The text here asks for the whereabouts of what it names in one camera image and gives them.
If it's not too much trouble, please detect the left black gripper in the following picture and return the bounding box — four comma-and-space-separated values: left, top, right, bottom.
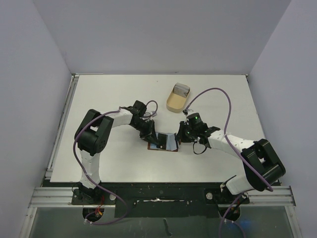
131, 119, 159, 145

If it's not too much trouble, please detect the black credit card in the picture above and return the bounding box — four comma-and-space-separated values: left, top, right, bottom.
157, 133, 168, 150

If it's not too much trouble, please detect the brown leather card holder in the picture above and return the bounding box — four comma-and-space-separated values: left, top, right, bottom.
147, 132, 180, 152

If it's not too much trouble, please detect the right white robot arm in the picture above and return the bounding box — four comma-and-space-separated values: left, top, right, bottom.
176, 110, 286, 203

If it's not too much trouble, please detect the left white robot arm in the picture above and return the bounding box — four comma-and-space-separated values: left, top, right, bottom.
73, 100, 159, 204

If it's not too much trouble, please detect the tan oval cardboard tray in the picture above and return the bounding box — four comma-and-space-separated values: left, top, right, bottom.
166, 89, 189, 113

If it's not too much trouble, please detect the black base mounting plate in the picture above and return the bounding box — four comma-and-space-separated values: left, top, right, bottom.
71, 183, 250, 221

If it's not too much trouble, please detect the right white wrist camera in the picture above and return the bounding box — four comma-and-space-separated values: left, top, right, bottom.
182, 109, 195, 117

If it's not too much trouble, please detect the aluminium rail left edge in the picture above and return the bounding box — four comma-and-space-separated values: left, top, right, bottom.
44, 74, 80, 179

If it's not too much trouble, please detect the aluminium rail front right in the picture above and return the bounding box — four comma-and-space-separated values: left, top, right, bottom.
243, 186, 296, 207

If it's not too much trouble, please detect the aluminium rail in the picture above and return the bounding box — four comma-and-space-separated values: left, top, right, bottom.
29, 187, 73, 208
243, 186, 296, 207

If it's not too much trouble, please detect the aluminium rail front left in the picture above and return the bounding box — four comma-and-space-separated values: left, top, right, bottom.
29, 187, 73, 208

